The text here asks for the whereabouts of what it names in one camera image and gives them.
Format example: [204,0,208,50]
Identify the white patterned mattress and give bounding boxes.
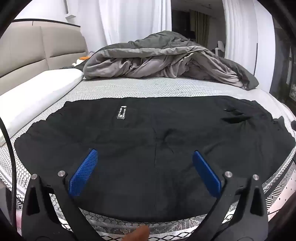
[0,76,296,241]

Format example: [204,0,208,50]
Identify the white chair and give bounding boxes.
[211,40,226,57]

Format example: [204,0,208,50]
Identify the white pillow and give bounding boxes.
[0,68,85,145]

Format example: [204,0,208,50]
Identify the beige padded headboard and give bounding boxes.
[0,20,89,90]

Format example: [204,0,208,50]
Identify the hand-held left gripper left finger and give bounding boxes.
[21,148,107,241]

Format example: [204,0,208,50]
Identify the person's left hand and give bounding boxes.
[122,226,150,241]

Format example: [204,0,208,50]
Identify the black pants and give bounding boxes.
[14,95,296,202]

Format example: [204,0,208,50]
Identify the grey duvet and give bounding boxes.
[83,31,259,91]

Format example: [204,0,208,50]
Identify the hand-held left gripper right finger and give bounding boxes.
[184,150,270,241]

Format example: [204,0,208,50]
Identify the white curtain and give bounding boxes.
[98,0,173,48]
[222,0,277,93]

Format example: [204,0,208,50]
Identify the orange and white plush toy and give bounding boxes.
[72,56,91,67]

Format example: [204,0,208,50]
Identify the black cable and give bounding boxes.
[0,117,17,230]

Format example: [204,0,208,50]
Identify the dark olive curtain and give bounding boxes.
[189,10,210,47]

